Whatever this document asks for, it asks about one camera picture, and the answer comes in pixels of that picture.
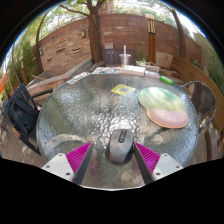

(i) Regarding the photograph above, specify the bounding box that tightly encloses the stone raised bed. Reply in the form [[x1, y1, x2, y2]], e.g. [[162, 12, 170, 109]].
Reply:
[[26, 58, 94, 98]]

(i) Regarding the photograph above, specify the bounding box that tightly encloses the wooden garden lamp post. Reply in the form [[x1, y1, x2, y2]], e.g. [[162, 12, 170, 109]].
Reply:
[[144, 13, 157, 64]]

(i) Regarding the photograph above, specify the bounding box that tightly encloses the black bag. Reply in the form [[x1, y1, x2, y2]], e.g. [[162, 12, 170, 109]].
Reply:
[[2, 96, 40, 141]]

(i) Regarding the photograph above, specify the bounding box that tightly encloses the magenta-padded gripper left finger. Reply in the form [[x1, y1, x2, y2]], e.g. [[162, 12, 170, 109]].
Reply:
[[41, 142, 94, 186]]

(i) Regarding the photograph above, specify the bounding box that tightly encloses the small green object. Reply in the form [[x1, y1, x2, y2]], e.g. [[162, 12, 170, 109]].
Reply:
[[159, 75, 175, 86]]

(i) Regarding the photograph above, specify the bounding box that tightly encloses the white square planter with plants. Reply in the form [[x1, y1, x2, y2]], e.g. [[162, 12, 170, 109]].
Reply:
[[136, 59, 161, 73]]

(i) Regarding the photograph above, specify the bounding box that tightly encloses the orange umbrella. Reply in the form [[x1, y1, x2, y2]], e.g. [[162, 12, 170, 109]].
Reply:
[[0, 73, 10, 95]]

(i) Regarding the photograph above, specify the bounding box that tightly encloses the dark slatted wooden chair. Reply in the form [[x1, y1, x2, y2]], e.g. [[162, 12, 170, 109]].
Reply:
[[102, 48, 137, 67]]

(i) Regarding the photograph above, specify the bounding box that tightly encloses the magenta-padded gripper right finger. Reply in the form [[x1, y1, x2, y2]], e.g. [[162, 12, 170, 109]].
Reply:
[[133, 142, 184, 186]]

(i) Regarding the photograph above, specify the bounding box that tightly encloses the grey computer mouse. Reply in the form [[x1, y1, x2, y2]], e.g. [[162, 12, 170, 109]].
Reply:
[[105, 128, 136, 165]]

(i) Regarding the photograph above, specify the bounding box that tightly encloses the pale thin booklet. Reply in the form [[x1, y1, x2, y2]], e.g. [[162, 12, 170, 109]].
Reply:
[[144, 70, 161, 79]]

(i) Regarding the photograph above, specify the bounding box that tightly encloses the clear plastic cup with straw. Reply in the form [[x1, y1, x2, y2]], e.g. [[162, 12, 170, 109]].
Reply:
[[118, 44, 132, 68]]

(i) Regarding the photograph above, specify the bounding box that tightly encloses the large forked tree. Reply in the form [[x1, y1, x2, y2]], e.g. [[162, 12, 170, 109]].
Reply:
[[59, 0, 108, 64]]

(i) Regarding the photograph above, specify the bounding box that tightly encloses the black and white patterned leaflet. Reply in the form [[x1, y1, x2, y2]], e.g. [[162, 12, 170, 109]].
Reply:
[[65, 71, 91, 85]]

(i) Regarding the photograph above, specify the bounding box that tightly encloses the pale stone block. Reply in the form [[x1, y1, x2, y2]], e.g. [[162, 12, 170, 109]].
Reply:
[[155, 51, 174, 70]]

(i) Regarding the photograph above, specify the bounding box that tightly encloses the yellow square card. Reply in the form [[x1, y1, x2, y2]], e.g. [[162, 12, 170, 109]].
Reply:
[[110, 83, 136, 97]]

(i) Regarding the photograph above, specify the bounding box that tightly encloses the green and pink mouse pad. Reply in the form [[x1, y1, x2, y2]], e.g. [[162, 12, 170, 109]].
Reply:
[[137, 86, 190, 129]]

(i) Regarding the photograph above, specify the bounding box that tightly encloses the curved wooden bench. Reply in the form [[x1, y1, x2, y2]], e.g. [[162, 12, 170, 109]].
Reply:
[[171, 54, 224, 134]]

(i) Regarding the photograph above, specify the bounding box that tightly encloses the black metal chair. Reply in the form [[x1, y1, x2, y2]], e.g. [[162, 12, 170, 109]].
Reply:
[[1, 83, 54, 156]]

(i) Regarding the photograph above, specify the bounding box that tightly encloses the brown wicker chair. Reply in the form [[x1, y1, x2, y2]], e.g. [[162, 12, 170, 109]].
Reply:
[[179, 80, 218, 134]]

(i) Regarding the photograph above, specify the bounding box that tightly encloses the slim leaning tree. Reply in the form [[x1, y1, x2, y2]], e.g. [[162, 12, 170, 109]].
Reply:
[[171, 8, 188, 59]]

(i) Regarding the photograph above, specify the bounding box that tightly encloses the thin curved tree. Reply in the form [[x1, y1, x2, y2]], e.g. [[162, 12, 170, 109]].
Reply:
[[34, 13, 51, 74]]

